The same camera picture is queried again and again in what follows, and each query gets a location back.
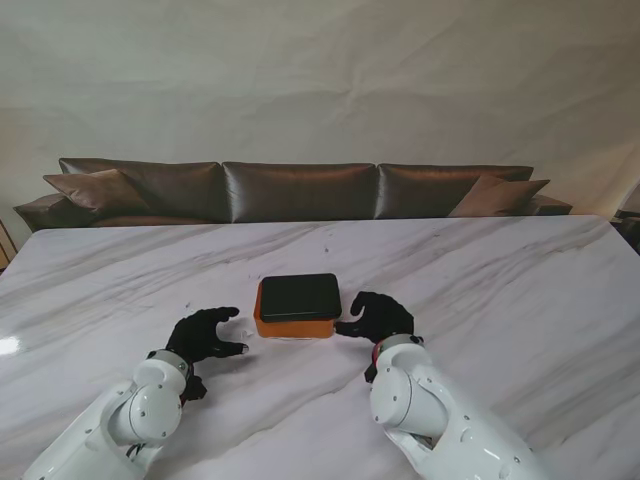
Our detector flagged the wooden background furniture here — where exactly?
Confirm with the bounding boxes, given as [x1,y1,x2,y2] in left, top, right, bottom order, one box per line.
[0,217,16,267]

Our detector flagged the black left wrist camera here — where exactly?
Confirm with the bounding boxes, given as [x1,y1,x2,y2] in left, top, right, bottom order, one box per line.
[184,374,208,402]

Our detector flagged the orange plastic tissue box cover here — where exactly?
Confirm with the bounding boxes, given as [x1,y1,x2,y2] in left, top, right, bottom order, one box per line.
[253,284,337,341]

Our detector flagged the black tissue box base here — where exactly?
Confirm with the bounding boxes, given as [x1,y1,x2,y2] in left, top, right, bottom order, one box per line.
[259,272,343,323]

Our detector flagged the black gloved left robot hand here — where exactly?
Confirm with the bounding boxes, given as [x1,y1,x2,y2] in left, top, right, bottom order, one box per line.
[165,306,251,366]

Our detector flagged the dark background equipment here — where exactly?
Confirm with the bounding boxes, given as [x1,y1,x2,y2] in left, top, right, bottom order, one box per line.
[612,182,640,251]

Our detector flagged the brown throw pillow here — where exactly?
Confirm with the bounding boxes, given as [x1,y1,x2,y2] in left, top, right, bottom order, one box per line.
[448,173,551,218]
[42,168,151,216]

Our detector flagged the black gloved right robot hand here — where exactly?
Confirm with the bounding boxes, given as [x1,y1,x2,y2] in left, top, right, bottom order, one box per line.
[333,291,417,346]

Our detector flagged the brown leather sofa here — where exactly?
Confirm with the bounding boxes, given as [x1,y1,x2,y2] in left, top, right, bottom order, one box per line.
[13,157,574,233]

